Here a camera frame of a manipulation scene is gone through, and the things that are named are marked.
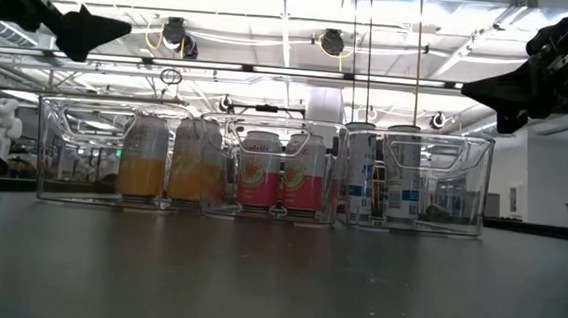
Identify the dark can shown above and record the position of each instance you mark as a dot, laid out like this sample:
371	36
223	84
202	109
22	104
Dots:
402	177

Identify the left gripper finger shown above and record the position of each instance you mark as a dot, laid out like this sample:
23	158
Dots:
87	32

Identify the black can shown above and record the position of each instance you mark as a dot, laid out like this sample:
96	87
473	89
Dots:
358	174

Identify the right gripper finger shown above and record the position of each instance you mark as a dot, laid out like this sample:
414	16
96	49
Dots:
509	97

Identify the black table frame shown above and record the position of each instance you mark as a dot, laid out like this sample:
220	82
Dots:
535	229

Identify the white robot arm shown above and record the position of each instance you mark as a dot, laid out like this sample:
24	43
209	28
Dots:
0	129

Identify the orange white soda can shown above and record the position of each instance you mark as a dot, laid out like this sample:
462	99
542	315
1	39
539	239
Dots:
142	169
193	172

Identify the horizontal overhead frame bar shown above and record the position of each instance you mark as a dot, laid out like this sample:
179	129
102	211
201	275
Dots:
295	72

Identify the black horizontal bar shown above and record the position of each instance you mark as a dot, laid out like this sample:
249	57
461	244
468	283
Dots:
267	109

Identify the clear plastic bin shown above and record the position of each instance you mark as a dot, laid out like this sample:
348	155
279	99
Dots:
87	175
452	191
225	205

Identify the small black ceiling spotlight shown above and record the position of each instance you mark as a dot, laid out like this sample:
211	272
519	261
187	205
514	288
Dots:
437	120
225	104

